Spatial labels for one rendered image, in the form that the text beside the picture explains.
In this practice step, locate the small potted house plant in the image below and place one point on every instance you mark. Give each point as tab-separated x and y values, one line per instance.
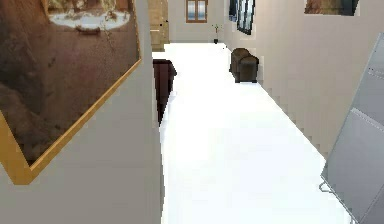
216	33

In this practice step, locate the dark red wooden cabinet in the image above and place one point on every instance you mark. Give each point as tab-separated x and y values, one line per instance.
162	85

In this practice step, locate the brown and teal wall picture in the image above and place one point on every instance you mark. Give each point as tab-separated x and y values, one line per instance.
330	6

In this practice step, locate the brown framed window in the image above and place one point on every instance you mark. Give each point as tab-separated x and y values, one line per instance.
196	10

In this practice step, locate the dark brown armchair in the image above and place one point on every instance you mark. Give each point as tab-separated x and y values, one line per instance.
245	66

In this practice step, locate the black framed wall picture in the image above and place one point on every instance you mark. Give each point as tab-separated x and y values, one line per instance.
246	15

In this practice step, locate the light wooden door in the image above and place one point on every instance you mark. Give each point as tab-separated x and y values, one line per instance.
158	23

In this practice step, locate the grey fridge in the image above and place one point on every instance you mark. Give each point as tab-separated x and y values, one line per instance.
361	143

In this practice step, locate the blue framed wall picture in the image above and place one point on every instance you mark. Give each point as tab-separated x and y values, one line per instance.
233	9

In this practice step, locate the gold framed brown painting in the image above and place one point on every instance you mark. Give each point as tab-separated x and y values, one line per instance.
63	66

